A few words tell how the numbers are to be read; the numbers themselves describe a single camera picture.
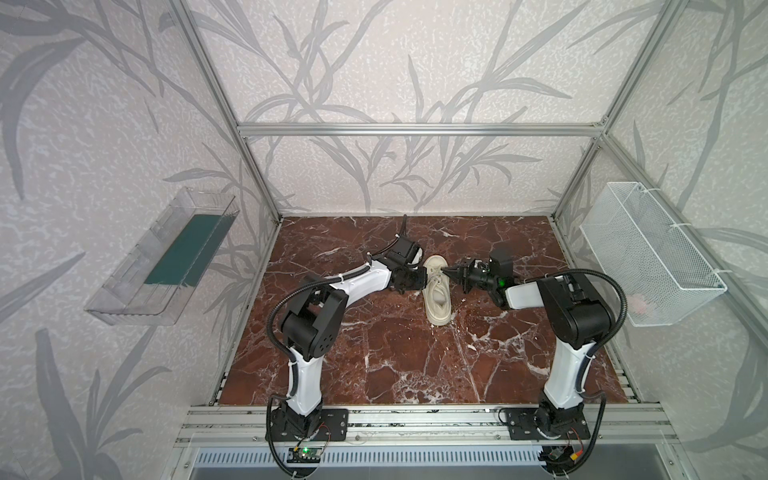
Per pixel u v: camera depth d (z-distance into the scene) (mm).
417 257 790
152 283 631
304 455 716
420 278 848
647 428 741
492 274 826
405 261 756
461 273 871
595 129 937
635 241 655
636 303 723
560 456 739
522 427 727
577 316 519
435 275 935
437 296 918
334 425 737
